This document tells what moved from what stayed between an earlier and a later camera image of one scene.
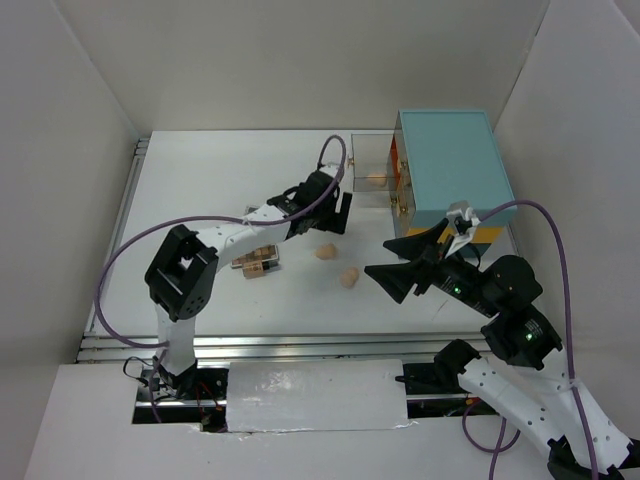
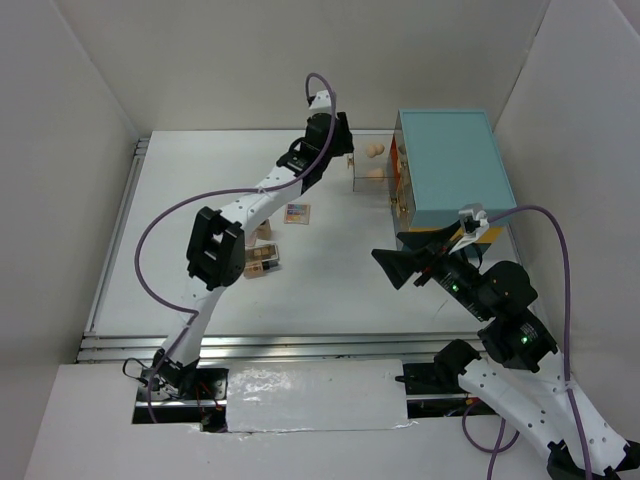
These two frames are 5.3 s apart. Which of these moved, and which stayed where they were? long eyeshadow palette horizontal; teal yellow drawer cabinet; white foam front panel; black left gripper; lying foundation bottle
Moved: black left gripper
Stayed: teal yellow drawer cabinet; long eyeshadow palette horizontal; white foam front panel; lying foundation bottle
